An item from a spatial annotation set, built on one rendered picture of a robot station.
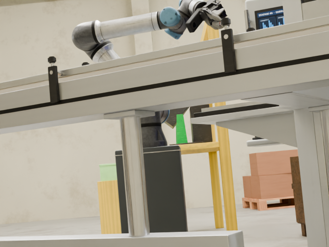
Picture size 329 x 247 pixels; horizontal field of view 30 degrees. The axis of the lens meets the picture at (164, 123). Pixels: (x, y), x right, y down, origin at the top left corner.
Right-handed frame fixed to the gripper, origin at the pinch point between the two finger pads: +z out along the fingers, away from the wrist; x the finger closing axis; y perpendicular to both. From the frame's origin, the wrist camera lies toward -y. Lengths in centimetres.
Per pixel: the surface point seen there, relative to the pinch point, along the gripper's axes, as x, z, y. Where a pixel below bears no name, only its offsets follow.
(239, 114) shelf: 18.3, 30.6, -18.7
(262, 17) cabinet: 44, -64, 43
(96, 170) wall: 466, -738, -82
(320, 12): -2.7, 41.6, 18.7
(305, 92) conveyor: -20, 94, -20
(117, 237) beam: -15, 88, -75
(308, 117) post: 21, 51, -4
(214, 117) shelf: 17.8, 23.3, -25.7
